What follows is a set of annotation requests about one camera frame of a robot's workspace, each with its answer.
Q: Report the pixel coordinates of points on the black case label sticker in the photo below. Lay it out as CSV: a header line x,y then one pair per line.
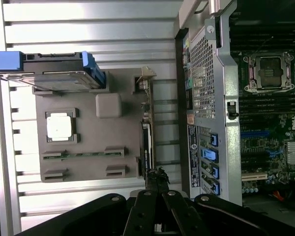
x,y
193,157

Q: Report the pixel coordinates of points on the metal CPU socket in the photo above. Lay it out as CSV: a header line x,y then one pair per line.
x,y
269,71

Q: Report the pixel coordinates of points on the grey open PC case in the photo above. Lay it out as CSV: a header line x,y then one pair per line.
x,y
221,73

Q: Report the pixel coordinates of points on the blue expansion slot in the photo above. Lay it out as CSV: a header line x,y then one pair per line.
x,y
254,134

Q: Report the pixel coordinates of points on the silver CPU chip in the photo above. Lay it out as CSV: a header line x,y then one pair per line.
x,y
58,127

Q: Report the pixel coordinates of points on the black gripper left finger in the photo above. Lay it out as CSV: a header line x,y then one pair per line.
x,y
76,214

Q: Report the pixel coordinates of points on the hard disk in blue carrier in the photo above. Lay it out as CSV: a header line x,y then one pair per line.
x,y
51,64

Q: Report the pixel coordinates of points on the green Dell motherboard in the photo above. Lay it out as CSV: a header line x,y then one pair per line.
x,y
260,118

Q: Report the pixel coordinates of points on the black side panel latch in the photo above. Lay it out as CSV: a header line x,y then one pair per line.
x,y
232,110

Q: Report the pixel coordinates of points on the white expansion slot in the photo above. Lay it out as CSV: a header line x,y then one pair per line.
x,y
253,177

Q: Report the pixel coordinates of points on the grey plastic parts rack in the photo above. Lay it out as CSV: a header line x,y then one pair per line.
x,y
100,147

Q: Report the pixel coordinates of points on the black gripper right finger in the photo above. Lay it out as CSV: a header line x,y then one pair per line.
x,y
236,216

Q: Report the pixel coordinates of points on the green RAM stick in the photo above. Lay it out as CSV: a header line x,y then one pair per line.
x,y
88,155

